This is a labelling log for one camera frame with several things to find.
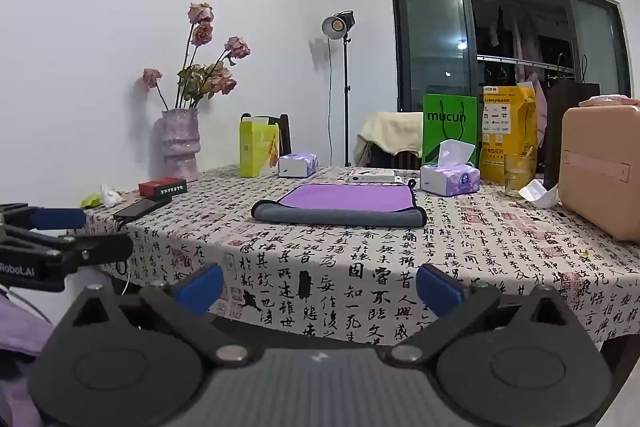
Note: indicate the purple clothing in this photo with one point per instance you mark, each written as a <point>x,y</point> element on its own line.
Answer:
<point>20,357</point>

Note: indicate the yellow-green carton box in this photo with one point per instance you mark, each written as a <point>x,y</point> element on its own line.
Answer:
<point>256,149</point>

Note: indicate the studio light on stand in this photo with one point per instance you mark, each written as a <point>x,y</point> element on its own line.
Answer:
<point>340,23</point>

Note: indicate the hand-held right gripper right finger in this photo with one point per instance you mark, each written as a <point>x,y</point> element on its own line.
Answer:
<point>440,289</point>

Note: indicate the purple and grey towel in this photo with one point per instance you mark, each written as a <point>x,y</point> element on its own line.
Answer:
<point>345,199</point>

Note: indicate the crumpled white paper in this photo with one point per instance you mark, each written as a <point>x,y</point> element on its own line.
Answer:
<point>535,193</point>

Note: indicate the large purple tissue pack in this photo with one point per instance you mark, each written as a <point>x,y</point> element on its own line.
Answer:
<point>447,179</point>

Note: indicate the hanging clothes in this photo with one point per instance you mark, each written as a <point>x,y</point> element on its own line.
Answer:
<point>525,52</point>

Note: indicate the black framed sliding window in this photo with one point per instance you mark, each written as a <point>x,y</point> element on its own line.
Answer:
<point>435,37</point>

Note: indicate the yellow printed bag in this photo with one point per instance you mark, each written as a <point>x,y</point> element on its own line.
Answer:
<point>507,127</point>

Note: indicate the black chair back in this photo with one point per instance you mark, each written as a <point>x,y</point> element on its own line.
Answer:
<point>565,127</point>

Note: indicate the small purple tissue pack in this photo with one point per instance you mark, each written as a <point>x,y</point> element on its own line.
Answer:
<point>297,165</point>

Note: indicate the crumpled white tissue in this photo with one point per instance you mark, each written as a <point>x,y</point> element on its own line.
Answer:
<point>109,196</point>

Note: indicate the dried pink roses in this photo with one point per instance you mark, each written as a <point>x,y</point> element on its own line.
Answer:
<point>205,77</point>

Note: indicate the calligraphy printed tablecloth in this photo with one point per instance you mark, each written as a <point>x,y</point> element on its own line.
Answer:
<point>350,257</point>

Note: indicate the pink speckled vase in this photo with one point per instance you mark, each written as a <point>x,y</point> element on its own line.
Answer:
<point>180,147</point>

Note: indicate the red box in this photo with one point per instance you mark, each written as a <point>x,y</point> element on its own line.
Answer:
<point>162,188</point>

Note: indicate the dark chair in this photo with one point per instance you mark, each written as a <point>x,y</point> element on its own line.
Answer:
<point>407,159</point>

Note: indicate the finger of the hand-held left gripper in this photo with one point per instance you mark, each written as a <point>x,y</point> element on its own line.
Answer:
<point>57,218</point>
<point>102,248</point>

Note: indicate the white flat box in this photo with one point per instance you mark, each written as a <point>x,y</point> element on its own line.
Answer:
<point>372,177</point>

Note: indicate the cream cloth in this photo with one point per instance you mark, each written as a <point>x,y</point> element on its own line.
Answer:
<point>392,132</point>

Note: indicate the pink item on case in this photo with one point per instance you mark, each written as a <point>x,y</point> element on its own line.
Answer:
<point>610,100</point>

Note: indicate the clear glass cup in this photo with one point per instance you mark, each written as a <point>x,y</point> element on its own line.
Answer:
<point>517,179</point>

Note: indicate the pink hard case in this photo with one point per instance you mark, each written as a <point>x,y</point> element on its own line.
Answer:
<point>600,167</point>

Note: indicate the green paper bag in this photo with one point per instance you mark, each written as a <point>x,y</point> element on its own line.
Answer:
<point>447,117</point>

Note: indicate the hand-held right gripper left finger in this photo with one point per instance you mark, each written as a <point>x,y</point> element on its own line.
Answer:
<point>202,287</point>

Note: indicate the green wrapper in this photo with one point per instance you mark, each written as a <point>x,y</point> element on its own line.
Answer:
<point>91,201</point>

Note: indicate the black phone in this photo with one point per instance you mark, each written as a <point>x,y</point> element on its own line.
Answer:
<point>141,209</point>

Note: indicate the black wooden chair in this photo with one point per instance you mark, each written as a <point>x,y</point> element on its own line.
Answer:
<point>285,132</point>

